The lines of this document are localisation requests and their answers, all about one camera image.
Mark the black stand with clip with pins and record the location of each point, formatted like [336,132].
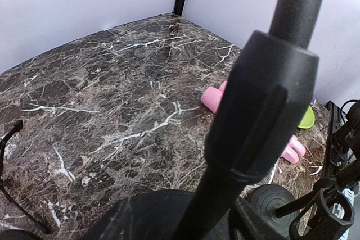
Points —
[267,94]

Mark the black round-base stand front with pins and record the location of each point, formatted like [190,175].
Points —
[323,213]

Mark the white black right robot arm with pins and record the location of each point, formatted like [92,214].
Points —
[342,147]

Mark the black stand back left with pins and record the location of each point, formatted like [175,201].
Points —
[16,235]

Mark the green plate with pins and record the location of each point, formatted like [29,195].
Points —
[308,119]

